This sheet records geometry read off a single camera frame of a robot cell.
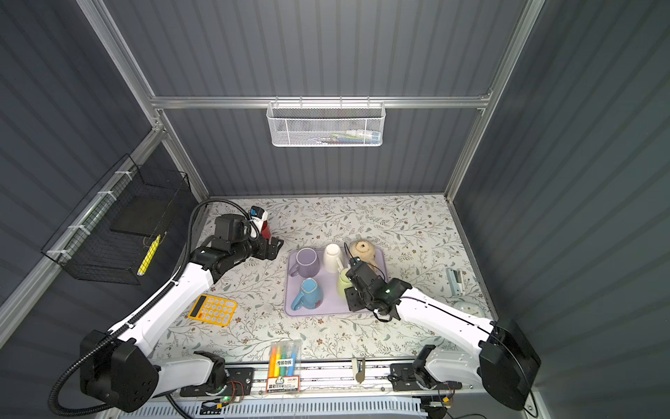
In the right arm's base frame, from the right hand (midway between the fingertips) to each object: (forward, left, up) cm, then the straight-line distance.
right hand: (355, 296), depth 82 cm
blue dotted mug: (-1, +14, +1) cm, 15 cm away
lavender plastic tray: (+2, +8, -9) cm, 12 cm away
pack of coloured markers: (-19, +22, -6) cm, 29 cm away
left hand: (+14, +27, +13) cm, 33 cm away
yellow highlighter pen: (+2, +55, +22) cm, 59 cm away
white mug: (+13, +8, 0) cm, 16 cm away
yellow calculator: (-2, +47, -5) cm, 48 cm away
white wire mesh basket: (+81, +12, +14) cm, 83 cm away
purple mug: (+11, +16, +1) cm, 20 cm away
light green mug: (+4, +4, +2) cm, 6 cm away
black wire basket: (+12, +66, +24) cm, 71 cm away
